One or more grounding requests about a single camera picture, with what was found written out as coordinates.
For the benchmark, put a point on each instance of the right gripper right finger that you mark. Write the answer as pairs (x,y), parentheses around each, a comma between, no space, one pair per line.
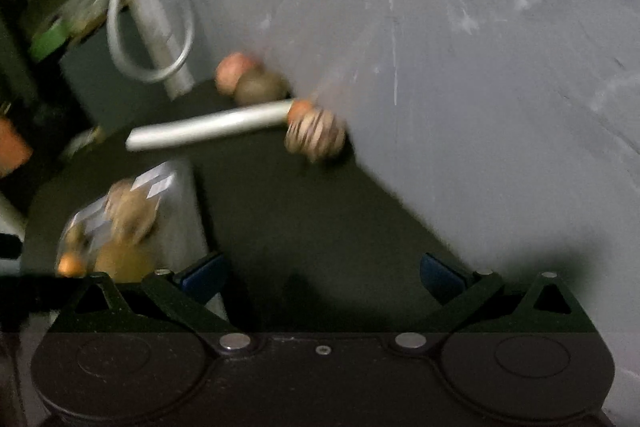
(463,298)

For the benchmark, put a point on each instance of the white leek stalk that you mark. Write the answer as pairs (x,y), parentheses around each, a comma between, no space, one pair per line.
(207,127)

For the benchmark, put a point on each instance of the small orange tangerine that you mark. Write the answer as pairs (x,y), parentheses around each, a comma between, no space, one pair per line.
(298,110)
(71,265)

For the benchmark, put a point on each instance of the brown kiwi by apple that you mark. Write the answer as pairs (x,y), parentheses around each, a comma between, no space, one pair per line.
(260,86)

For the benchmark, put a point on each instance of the red apple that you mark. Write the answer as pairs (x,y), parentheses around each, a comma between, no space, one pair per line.
(231,69)

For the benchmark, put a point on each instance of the dark grey cabinet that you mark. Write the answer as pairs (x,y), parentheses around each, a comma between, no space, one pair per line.
(112,100)

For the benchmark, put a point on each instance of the metal baking tray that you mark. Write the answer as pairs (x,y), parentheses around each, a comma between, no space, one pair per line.
(177,239)

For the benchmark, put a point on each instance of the green box on shelf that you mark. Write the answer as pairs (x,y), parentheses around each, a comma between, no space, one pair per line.
(50,40)

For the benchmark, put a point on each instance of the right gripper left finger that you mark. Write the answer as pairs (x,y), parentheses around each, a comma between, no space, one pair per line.
(182,297)

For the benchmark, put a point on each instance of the green-brown pear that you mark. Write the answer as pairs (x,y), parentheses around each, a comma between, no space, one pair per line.
(124,262)

